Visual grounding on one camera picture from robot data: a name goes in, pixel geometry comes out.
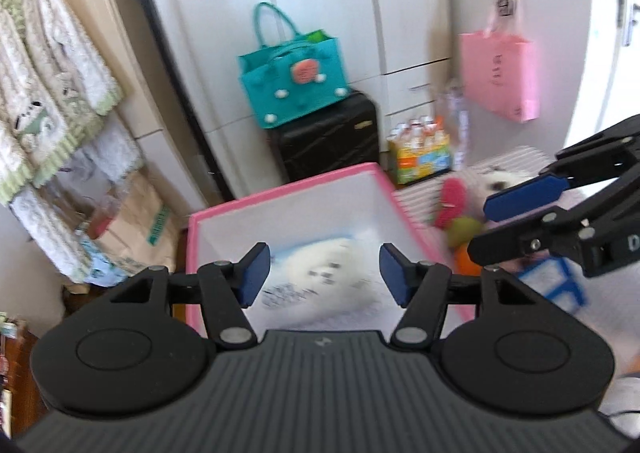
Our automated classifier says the clear plastic bag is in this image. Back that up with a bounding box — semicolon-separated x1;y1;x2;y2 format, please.
436;79;470;171

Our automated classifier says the pink storage box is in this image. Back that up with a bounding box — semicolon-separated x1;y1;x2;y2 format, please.
186;164;454;336

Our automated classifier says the striped tablecloth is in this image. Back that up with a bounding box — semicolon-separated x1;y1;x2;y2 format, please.
395;146;639;376

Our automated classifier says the brown paper bag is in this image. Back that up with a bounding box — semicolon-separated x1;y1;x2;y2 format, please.
87;171;180;275

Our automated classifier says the white green knit cardigan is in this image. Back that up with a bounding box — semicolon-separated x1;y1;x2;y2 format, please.
1;0;144;283

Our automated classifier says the teal felt tote bag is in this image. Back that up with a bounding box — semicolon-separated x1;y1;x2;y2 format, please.
239;2;350;130

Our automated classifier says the white soft cotton tissue pack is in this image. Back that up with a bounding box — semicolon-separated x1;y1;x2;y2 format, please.
247;237;380;329

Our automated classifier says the white door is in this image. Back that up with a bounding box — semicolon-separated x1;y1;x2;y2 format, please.
565;0;639;145

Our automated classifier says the orange plush ball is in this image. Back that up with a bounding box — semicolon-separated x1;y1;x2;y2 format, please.
454;245;483;277

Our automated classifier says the black suitcase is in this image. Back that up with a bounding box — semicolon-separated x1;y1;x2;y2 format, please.
268;91;380;183

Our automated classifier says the drink bottle multipack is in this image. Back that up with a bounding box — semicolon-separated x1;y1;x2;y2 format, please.
386;116;452;186

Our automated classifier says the white brown cat plush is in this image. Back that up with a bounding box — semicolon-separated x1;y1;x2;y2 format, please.
466;167;533;214

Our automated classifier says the pink paper shopping bag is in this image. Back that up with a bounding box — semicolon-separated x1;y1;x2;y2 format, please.
459;8;540;124

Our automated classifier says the red fuzzy plush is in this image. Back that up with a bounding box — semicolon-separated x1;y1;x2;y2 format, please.
434;178;468;229

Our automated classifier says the grey three-door wardrobe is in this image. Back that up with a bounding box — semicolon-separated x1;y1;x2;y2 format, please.
150;0;451;197

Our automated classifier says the silver door handle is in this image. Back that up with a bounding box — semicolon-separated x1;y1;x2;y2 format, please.
617;0;639;46

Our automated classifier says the green plush ball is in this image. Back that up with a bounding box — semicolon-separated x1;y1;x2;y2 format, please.
445;216;484;249

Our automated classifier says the wooden cabinet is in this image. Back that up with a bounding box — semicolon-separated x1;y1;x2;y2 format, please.
66;0;218;216

